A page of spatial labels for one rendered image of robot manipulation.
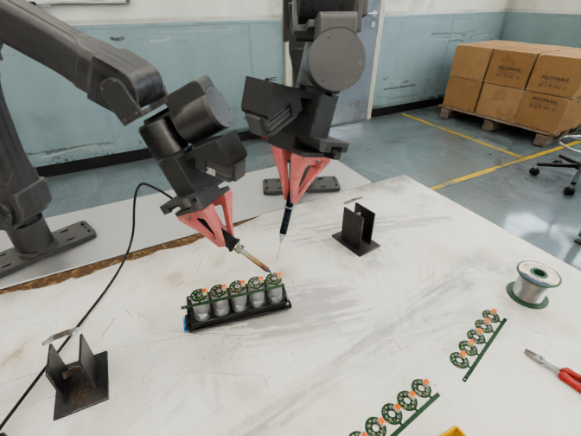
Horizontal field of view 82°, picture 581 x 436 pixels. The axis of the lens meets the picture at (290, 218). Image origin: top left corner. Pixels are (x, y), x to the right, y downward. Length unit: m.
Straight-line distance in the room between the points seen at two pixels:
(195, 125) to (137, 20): 2.54
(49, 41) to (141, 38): 2.45
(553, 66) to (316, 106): 3.48
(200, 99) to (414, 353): 0.45
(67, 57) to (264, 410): 0.49
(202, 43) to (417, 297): 2.73
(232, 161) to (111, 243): 0.41
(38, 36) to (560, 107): 3.69
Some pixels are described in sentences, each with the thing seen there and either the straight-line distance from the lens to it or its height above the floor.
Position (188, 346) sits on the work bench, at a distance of 0.54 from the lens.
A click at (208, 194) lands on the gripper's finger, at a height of 0.94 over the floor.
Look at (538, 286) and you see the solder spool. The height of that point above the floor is 0.79.
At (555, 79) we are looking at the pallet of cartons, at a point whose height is 0.57.
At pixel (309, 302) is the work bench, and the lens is 0.57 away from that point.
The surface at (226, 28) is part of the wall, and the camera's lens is 3.12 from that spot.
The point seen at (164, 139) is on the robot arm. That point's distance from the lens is 0.49.
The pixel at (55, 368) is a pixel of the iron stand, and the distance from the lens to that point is 0.53.
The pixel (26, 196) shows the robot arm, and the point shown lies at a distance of 0.73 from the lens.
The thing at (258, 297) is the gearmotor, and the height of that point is 0.79.
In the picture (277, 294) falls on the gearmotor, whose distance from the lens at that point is 0.53.
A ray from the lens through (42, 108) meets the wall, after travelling 3.05.
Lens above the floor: 1.17
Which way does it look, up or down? 34 degrees down
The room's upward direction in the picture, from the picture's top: straight up
